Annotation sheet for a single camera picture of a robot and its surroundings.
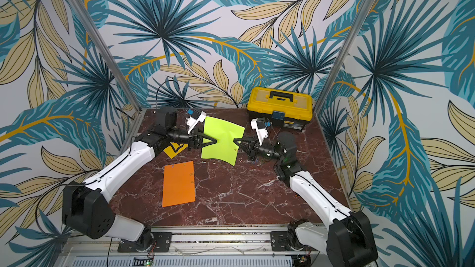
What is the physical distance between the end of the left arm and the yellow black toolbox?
1.29ft

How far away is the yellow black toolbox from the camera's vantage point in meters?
1.00

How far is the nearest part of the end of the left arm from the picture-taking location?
0.65 m
